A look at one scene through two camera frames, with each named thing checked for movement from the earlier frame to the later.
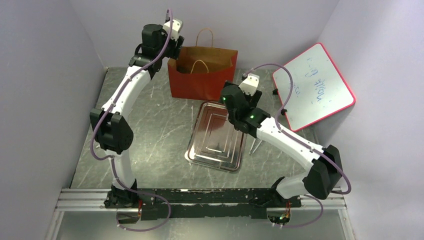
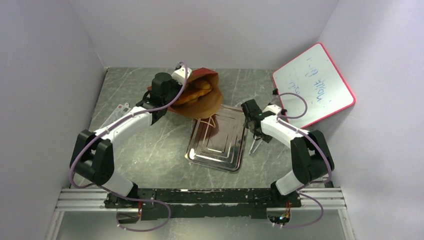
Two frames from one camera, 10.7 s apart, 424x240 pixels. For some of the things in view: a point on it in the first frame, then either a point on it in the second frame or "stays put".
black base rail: x=199 y=203 stays put
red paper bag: x=199 y=73 -> x=208 y=103
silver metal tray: x=214 y=143 stays put
